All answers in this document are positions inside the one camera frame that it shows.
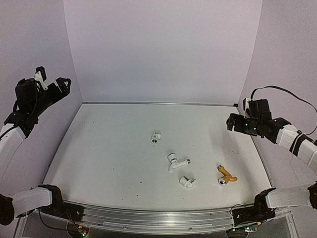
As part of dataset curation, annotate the left small circuit board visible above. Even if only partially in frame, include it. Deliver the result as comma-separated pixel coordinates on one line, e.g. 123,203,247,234
75,225,90,238

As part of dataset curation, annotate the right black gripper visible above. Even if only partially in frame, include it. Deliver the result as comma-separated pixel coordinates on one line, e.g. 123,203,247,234
227,113,262,134

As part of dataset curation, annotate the small circuit board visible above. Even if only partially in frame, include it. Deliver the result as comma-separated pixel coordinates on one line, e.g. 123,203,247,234
244,225,259,233
75,225,90,238

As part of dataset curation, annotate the black right camera cable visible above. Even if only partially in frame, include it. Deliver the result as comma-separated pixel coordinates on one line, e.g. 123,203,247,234
250,85,317,136

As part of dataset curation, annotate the white plastic faucet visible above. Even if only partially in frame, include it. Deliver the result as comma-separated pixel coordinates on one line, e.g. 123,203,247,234
167,153,191,173

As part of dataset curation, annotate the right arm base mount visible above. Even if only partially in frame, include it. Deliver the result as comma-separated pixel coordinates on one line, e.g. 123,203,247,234
230,188,275,226

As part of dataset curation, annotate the gold brass faucet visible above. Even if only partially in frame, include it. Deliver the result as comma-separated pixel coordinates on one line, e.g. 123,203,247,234
217,165,238,186

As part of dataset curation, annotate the aluminium front rail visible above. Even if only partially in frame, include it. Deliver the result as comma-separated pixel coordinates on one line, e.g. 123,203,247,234
66,201,234,235

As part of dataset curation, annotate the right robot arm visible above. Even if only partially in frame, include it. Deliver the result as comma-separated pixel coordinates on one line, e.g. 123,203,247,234
226,113,317,224

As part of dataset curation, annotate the white elbow fitting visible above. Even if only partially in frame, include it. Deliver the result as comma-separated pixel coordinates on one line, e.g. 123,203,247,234
179,176,197,189

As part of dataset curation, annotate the white elbow fitting far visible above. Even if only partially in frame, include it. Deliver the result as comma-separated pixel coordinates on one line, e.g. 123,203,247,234
150,131,161,144

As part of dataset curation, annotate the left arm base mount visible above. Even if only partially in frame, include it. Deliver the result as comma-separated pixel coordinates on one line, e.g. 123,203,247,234
39,184,84,222

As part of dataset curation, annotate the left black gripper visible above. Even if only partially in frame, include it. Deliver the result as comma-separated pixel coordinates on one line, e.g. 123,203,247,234
29,76,70,116

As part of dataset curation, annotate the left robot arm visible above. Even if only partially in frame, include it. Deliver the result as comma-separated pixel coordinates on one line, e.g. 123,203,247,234
0,78,71,226

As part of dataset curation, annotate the right small circuit board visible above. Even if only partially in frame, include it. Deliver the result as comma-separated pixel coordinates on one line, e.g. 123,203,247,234
244,225,259,233

